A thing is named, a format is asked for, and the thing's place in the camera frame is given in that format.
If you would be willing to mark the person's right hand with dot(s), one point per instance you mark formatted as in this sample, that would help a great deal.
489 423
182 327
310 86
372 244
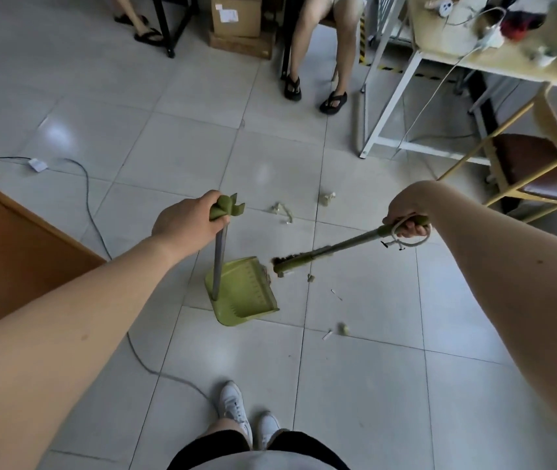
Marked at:
413 203

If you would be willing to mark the person's left hand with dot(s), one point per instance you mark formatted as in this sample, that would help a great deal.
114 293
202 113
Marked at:
183 225

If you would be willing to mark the person's left fingers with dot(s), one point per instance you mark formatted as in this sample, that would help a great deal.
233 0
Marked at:
218 223

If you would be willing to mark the person's right fingers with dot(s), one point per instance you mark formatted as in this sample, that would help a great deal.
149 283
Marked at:
411 230

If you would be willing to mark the green dustpan with grey pole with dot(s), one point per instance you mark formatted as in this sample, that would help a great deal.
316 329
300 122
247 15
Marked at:
244 296

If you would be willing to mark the green hand broom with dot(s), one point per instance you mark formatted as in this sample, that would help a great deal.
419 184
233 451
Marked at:
327 249

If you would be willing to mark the person's left forearm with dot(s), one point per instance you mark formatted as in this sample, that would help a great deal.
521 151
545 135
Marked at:
63 327

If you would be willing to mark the person's right forearm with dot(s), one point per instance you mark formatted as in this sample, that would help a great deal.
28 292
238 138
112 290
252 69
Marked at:
518 288

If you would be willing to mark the pale crumpled paper scrap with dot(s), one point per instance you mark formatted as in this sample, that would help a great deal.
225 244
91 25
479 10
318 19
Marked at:
344 328
282 210
326 198

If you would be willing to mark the grey rolled tube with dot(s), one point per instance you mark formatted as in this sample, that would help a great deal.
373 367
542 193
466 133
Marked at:
358 122

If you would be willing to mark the wooden chair with brown seat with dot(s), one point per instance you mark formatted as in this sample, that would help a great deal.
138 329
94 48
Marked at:
533 161

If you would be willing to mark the black sandal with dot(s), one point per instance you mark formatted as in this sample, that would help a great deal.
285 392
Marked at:
292 88
333 102

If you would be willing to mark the dark brown cardboard box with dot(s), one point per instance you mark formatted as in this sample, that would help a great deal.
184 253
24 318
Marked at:
242 46

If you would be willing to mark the person's white left shoe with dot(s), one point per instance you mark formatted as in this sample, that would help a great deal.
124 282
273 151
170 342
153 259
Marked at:
234 406

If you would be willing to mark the person's white shoe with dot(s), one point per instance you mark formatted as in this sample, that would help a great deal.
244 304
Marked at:
267 428
234 406

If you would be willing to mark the white paper tag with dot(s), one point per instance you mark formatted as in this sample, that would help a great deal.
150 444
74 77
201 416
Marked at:
38 164

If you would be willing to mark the black chair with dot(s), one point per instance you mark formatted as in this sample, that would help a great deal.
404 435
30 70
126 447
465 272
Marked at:
286 39

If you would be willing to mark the black slipper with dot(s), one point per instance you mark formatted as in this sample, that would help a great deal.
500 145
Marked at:
129 19
148 37

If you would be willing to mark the wooden cabinet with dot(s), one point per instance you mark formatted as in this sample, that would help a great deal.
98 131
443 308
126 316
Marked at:
19 259

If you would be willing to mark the person's left leg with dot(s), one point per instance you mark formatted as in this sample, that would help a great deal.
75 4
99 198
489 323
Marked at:
219 425

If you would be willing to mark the black table leg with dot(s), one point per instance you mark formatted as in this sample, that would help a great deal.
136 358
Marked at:
166 24

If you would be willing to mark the light cardboard box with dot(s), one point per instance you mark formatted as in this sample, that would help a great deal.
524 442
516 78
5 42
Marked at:
236 14

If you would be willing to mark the person's white right shoe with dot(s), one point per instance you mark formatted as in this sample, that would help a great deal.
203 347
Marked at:
267 428

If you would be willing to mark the small white cup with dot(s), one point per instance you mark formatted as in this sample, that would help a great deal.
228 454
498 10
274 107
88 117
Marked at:
545 57

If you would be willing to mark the small white round device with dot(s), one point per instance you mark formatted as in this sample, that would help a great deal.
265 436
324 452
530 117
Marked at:
446 7

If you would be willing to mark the person's black shorts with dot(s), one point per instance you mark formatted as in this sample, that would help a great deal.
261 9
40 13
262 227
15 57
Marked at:
195 450

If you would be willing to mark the red and black object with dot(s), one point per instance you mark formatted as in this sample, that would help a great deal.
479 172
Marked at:
518 24

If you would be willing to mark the person's grey shirt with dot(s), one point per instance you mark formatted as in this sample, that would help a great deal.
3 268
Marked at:
264 461

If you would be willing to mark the white frame table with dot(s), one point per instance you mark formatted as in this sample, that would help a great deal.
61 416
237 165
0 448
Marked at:
474 56

